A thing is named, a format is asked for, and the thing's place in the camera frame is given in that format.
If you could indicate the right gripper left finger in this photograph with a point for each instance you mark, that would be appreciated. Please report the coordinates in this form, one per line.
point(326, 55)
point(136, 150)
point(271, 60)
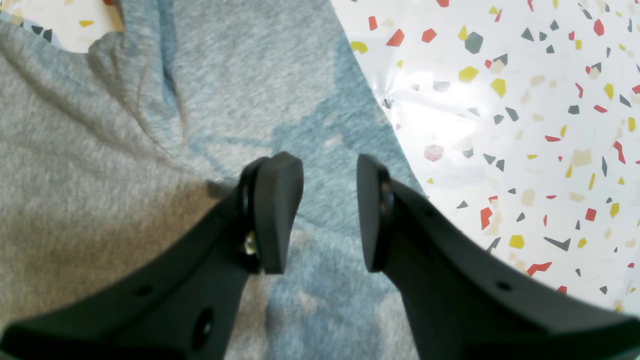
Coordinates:
point(183, 304)

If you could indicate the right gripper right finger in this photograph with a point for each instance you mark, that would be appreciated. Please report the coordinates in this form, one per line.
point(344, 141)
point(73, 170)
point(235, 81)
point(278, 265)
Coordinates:
point(461, 302)

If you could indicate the grey T-shirt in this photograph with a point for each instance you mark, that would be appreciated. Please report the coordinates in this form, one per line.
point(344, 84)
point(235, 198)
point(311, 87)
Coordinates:
point(109, 157)

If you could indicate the terrazzo pattern table cover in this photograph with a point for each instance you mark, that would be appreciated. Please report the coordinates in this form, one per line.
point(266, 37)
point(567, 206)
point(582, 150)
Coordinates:
point(520, 121)

